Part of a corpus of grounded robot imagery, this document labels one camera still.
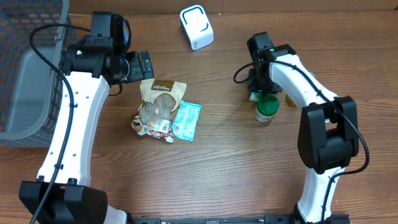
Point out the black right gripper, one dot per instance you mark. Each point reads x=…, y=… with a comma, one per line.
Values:
x=255, y=86

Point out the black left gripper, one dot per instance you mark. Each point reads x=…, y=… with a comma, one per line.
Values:
x=134, y=73

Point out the teal tissue pack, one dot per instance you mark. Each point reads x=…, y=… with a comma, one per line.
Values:
x=255, y=96

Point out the green lidded white jar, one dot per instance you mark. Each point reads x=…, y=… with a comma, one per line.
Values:
x=266, y=107

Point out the beige brown snack bag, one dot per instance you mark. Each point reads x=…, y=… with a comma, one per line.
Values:
x=160, y=98

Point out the yellow dish soap bottle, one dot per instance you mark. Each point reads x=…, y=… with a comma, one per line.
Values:
x=289, y=101

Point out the teal wipes packet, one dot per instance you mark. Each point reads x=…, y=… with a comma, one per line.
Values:
x=186, y=119

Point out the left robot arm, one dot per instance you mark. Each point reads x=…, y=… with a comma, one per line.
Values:
x=62, y=192

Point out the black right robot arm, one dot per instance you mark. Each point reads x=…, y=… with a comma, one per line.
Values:
x=327, y=138

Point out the white barcode scanner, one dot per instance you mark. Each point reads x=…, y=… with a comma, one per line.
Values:
x=196, y=26

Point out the grey plastic mesh basket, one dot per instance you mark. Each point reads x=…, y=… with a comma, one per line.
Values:
x=31, y=92

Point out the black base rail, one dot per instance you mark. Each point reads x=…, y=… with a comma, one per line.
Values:
x=267, y=219

